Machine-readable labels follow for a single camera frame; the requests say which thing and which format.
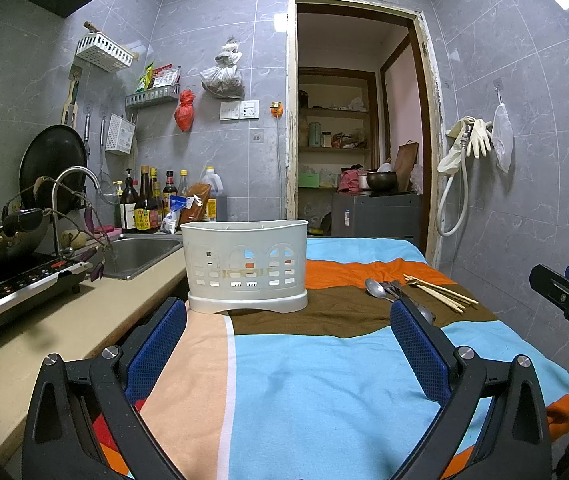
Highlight wooden chopstick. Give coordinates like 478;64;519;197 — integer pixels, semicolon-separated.
407;281;465;314
403;274;479;304

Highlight silver spoon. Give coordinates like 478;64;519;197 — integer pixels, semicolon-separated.
365;278;394;302

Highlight hanging clear bag right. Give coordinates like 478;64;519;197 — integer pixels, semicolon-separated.
493;89;514;174

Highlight striped colourful table cloth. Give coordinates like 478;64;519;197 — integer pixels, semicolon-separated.
92;237;569;480

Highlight white rubber gloves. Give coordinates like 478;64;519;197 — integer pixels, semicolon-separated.
437;116;493;176

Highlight stainless steel sink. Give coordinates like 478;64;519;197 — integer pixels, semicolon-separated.
104;234;182;281

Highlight metal pot on stove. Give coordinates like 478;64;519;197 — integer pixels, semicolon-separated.
0;208;50;262

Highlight wooden cutting board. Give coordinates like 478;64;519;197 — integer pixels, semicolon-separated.
394;142;419;193

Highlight black bowl on cabinet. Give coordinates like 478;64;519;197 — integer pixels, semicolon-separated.
367;171;399;196

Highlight dark grey cabinet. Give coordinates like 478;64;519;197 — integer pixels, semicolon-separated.
331;193;425;252

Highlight white plastic utensil caddy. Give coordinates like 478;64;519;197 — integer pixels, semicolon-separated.
181;219;308;314

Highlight dark soy sauce bottle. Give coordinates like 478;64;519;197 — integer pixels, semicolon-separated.
120;168;138;233

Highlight brown spice packet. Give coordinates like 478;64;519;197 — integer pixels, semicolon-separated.
179;182;211;226

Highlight curved chrome faucet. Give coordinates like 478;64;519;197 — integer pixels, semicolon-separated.
50;164;104;257

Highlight red cap sauce bottle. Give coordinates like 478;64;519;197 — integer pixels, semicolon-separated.
163;170;178;214

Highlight black wok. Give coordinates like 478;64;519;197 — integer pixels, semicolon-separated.
19;125;87;209

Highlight large oil jug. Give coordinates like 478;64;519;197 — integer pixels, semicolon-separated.
202;166;228;222

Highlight white hanging utensil holder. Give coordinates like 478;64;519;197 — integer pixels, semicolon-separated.
104;114;135;155

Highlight red plastic bag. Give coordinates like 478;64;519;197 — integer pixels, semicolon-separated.
174;89;196;132

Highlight clear hanging plastic bag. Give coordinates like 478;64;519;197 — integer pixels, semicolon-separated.
200;37;244;100

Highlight white shower hose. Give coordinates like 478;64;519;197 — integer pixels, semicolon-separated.
435;134;472;239

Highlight orange wall hook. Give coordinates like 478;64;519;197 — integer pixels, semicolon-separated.
270;101;283;118

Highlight grey wall shelf rack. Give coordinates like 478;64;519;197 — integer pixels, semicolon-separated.
125;84;180;110

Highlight white wall switch socket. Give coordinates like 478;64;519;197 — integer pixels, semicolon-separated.
219;100;260;122

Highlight white wall basket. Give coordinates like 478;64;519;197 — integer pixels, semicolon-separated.
75;32;135;73

